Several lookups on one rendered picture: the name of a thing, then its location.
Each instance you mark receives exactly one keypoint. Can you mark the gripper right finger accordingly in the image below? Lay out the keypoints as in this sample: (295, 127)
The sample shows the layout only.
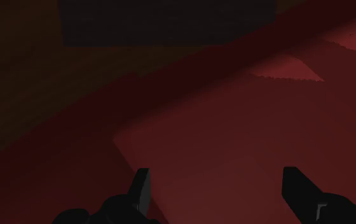
(305, 192)

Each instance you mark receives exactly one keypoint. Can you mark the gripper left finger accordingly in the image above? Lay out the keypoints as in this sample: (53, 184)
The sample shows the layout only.
(134, 198)

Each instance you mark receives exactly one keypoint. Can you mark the dark robot stand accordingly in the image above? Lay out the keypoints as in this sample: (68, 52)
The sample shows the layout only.
(165, 21)

